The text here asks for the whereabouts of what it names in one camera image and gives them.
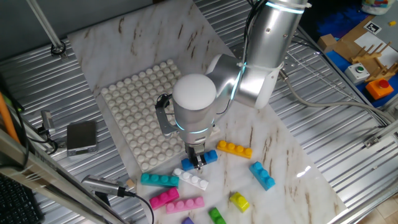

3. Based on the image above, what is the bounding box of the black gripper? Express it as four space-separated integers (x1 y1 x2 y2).
185 141 208 170

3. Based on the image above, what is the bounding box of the blue four-stud block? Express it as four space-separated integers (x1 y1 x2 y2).
181 149 219 171

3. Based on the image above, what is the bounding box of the white four-stud block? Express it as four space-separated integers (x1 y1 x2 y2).
172 167 210 191

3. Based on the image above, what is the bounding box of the orange four-stud block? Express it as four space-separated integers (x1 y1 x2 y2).
216 139 253 160

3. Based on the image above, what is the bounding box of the teal four-stud block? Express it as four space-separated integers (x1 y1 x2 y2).
140 172 180 188

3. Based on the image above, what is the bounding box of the pink four-stud block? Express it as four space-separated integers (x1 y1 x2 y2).
165 196 205 215

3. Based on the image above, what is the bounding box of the magenta three-stud block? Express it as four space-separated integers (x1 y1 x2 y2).
149 187 180 210

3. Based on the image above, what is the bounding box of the green two-stud block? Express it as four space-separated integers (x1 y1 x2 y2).
208 207 227 224

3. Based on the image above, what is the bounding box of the yellow two-stud block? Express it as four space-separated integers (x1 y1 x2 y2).
229 191 251 213

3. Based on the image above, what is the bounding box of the white studded baseplate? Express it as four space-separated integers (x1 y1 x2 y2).
100 58 221 172

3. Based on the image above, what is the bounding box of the light blue three-stud block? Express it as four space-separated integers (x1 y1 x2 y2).
248 161 276 192

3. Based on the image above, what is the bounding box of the silver digital scale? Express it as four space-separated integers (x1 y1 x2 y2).
66 120 98 157

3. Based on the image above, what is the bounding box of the white marble board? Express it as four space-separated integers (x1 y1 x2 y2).
67 0 348 224

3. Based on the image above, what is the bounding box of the small cardboard box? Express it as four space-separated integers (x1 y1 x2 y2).
317 33 338 53

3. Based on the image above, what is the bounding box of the grey green-button box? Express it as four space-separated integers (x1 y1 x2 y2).
344 63 371 85

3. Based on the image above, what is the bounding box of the black keyboard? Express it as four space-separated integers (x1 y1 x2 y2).
0 174 44 224

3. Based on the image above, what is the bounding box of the brown cardboard sheet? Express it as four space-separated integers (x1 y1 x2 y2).
334 15 398 63

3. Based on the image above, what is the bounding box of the orange pole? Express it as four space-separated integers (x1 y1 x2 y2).
0 91 20 144

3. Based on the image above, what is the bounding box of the orange emergency stop button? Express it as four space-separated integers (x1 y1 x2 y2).
365 78 395 101

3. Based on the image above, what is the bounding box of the silver tripod pole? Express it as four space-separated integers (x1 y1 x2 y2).
26 0 68 60

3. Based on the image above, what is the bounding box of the wooden peg rack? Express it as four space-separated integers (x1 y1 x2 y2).
351 42 398 82

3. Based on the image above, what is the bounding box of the white paper sheet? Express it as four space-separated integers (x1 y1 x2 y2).
354 30 398 68

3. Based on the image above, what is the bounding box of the black white marker tag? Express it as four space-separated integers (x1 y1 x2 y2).
363 21 382 35

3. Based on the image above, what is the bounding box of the bag of toys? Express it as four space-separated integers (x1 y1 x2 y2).
360 0 393 16

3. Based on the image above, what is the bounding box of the grey wrist mount bracket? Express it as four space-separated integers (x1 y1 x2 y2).
154 93 178 138

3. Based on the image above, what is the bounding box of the silver camera with cable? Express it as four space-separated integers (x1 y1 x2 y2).
81 174 128 197

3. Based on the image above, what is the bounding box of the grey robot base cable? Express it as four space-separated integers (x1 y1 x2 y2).
278 70 396 125

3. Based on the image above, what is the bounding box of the aluminium frame bar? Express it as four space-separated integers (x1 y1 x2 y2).
0 129 125 224

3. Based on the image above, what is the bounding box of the small silver clamped camera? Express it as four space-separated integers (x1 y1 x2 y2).
40 110 57 136

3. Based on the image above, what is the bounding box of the small metal bracket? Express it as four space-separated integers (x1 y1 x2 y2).
363 135 382 149

